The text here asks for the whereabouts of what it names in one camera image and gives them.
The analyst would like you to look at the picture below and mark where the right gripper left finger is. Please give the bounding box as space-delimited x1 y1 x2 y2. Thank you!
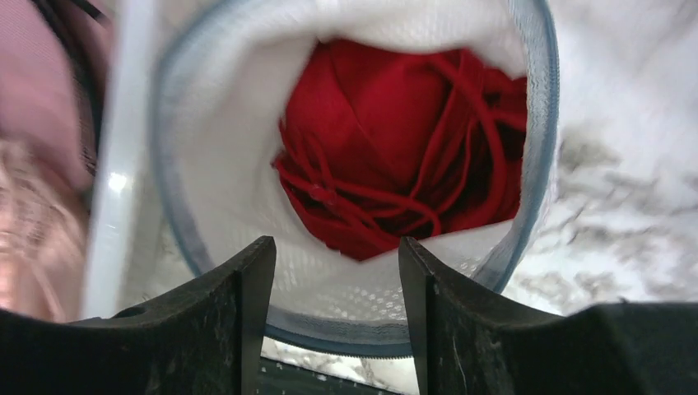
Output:
1 236 276 394

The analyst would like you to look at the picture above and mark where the white plastic laundry basket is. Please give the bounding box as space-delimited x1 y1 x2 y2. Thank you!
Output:
81 1 162 318

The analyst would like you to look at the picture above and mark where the red bra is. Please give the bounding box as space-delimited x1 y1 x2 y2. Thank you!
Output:
273 40 528 260

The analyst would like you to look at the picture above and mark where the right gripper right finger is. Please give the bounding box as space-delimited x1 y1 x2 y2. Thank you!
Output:
398 239 697 394

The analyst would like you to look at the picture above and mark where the peach lace bra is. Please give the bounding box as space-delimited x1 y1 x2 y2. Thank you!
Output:
1 140 88 323

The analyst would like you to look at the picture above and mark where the pink black bra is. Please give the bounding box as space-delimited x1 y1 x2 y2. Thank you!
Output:
1 0 111 192

